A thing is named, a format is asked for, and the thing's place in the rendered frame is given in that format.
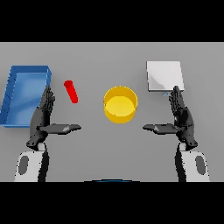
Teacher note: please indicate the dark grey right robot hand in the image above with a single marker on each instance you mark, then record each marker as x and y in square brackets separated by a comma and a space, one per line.
[183, 122]

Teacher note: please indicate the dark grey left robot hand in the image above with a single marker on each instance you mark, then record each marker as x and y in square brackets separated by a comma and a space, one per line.
[40, 122]

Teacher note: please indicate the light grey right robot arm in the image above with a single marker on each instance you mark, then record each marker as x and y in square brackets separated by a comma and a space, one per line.
[193, 166]

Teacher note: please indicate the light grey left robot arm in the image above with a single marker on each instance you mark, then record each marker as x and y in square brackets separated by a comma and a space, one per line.
[30, 166]

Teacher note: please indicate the red beaker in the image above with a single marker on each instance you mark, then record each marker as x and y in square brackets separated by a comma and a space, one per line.
[71, 92]

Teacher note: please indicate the pale square measuring scale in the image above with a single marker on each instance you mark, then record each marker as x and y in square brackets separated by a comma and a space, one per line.
[164, 75]

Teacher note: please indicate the yellow bowl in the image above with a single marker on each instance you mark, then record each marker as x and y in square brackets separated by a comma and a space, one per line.
[120, 106]

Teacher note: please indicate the blue tray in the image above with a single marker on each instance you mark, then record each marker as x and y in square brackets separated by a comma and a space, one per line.
[24, 96]

